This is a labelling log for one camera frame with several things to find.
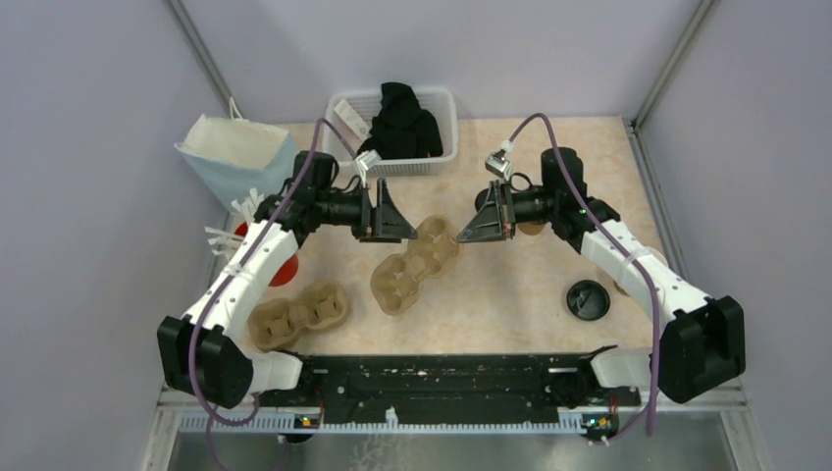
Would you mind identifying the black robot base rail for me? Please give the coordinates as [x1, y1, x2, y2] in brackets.
[259, 353, 642, 426]

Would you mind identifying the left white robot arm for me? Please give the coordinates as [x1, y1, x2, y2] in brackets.
[157, 151, 417, 408]

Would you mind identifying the brown pulp cup carrier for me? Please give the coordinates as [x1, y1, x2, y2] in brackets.
[370, 215, 463, 316]
[247, 282, 350, 352]

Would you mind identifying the white plastic basket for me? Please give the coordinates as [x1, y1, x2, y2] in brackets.
[325, 86, 459, 178]

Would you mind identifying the brown paper coffee cup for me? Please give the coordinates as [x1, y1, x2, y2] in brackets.
[517, 223, 546, 236]

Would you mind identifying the light blue paper bag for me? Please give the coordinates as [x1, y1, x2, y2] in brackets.
[175, 98, 299, 210]

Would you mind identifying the black cloth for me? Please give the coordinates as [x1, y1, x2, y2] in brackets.
[358, 82, 444, 160]

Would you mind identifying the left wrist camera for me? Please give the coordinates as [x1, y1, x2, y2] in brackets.
[352, 150, 383, 187]

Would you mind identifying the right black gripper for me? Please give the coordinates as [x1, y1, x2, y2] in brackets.
[458, 179, 558, 244]

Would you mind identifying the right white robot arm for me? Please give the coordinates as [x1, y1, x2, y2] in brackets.
[458, 147, 747, 404]

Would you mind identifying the white paper packet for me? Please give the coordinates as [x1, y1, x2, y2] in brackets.
[334, 99, 370, 140]

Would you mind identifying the stack of paper cups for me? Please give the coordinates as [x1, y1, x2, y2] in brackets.
[603, 246, 668, 296]

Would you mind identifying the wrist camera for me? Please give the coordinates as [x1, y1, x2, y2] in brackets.
[352, 150, 383, 187]
[485, 139, 514, 182]

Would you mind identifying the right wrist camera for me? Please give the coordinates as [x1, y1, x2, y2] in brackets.
[485, 139, 514, 182]

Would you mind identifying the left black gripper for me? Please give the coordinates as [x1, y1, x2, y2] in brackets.
[315, 177, 417, 242]

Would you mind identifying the red straw holder cup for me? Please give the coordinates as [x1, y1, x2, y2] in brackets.
[234, 223, 299, 288]

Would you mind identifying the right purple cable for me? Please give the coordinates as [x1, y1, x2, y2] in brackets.
[506, 113, 663, 438]

